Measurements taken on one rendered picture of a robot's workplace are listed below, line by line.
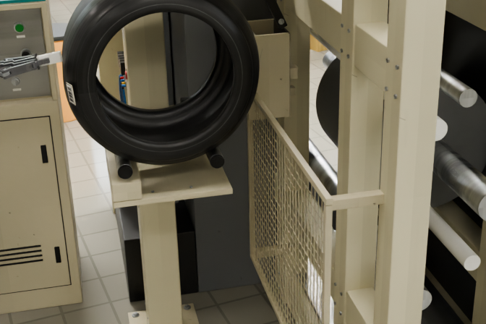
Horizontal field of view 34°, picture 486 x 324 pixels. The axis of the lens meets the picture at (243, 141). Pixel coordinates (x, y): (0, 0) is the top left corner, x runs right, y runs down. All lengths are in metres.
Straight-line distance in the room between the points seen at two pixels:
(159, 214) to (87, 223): 1.18
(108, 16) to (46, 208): 1.19
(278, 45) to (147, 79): 0.45
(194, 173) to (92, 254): 1.29
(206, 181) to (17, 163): 0.89
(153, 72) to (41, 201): 0.80
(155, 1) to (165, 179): 0.62
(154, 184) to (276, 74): 0.56
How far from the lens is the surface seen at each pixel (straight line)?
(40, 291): 3.42
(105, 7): 2.25
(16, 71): 2.35
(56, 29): 5.31
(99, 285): 3.56
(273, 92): 2.72
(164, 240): 2.96
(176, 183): 2.53
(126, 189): 2.43
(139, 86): 2.70
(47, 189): 3.19
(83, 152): 4.84
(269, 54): 2.67
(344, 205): 2.04
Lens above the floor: 1.92
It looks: 23 degrees down
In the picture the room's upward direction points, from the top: 1 degrees counter-clockwise
